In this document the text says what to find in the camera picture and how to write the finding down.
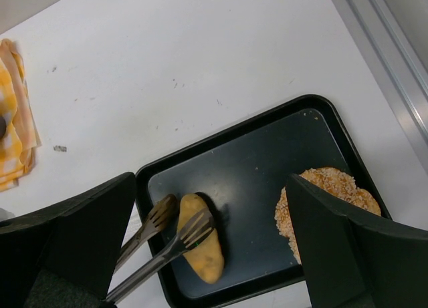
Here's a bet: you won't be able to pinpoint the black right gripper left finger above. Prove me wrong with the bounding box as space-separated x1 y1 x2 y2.
1 172 136 307

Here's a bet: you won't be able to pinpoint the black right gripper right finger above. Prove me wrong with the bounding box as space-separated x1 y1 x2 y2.
286 174 427 307

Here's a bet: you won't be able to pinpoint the metal bread tongs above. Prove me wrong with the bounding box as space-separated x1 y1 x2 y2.
105 193 215 305

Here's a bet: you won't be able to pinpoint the long golden bread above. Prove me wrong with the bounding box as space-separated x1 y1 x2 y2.
177 194 224 284

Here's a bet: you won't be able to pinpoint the sugared flower pastry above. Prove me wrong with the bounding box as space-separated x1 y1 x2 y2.
274 167 381 265

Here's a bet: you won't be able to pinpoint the yellow checkered cloth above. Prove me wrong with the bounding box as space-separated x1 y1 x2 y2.
1 39 41 191

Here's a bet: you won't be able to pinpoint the black plastic tray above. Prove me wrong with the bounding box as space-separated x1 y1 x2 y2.
136 95 381 307

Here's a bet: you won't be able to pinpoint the aluminium side rail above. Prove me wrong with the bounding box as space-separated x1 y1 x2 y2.
337 0 428 145

